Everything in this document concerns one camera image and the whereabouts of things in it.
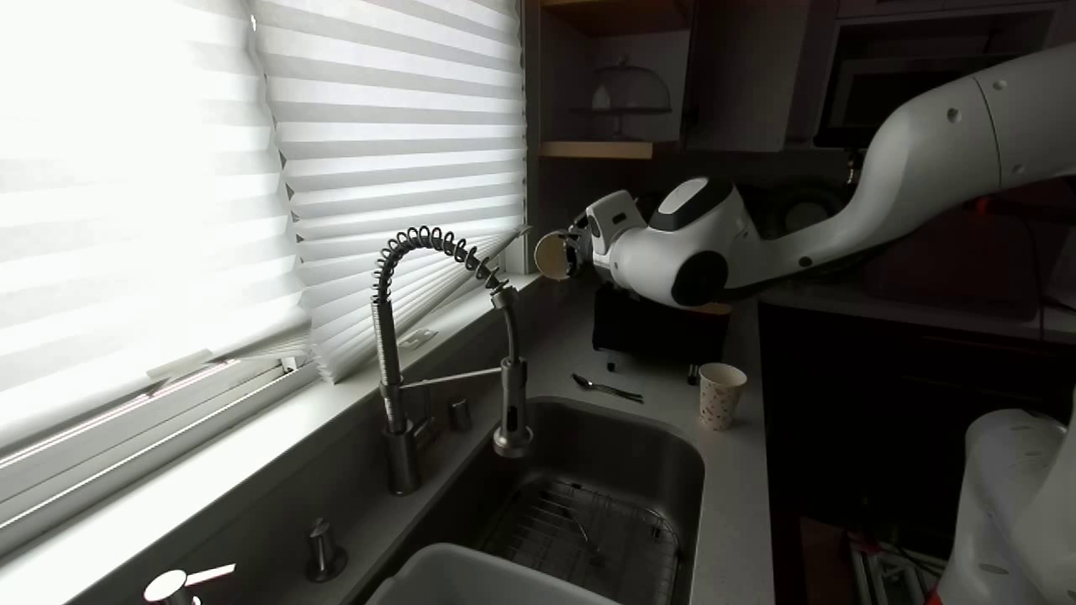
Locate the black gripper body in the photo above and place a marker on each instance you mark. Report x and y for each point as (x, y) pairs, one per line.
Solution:
(586, 254)

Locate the dotted paper cup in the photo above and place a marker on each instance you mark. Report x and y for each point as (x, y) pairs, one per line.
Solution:
(554, 255)
(720, 398)

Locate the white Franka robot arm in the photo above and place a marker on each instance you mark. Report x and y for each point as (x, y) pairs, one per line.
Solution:
(930, 144)

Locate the steel undermount sink basin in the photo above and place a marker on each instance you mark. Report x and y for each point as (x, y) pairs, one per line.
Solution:
(639, 448)

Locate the metal sink bottom grid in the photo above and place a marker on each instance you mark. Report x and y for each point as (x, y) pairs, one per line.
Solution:
(583, 538)

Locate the black utensil holder wooden top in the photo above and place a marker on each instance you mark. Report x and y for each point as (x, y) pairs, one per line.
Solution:
(650, 329)

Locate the wooden shelf board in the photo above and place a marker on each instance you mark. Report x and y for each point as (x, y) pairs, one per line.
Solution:
(593, 149)

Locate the metal spoon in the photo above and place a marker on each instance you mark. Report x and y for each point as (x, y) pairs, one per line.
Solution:
(611, 388)

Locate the glass cake dome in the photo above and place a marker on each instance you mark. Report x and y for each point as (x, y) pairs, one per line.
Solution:
(629, 90)

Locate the small chrome counter button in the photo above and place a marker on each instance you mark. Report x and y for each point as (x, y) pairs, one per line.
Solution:
(460, 413)

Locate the white pleated window blind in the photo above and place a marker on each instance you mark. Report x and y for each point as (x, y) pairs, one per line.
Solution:
(390, 168)
(121, 190)

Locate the chrome spring kitchen faucet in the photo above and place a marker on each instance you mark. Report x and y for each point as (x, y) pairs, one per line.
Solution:
(389, 372)

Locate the white plastic dish tub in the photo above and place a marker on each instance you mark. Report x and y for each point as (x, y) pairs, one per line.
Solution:
(481, 575)

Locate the dark built-in microwave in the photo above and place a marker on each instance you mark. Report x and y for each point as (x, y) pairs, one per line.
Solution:
(896, 67)

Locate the chrome soap dispenser pump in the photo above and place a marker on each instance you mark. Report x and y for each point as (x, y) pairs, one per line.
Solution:
(324, 549)

